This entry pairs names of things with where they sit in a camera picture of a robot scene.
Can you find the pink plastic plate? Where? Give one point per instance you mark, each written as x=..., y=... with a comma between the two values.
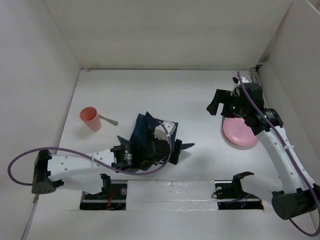
x=238, y=132

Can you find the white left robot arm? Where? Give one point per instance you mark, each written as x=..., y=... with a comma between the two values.
x=88, y=173

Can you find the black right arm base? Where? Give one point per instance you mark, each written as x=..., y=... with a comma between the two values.
x=230, y=195

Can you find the pink plastic cup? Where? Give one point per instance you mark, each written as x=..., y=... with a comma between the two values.
x=89, y=115

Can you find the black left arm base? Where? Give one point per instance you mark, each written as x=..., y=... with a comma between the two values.
x=112, y=196

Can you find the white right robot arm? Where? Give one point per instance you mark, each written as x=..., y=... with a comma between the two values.
x=293, y=192

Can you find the aluminium rail front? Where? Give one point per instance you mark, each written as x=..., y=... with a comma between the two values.
x=169, y=190

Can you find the dark blue cloth placemat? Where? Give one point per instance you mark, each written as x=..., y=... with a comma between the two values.
x=146, y=122

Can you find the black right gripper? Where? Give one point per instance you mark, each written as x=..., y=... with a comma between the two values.
x=220, y=97

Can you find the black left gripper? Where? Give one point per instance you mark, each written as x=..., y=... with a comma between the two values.
x=175, y=151

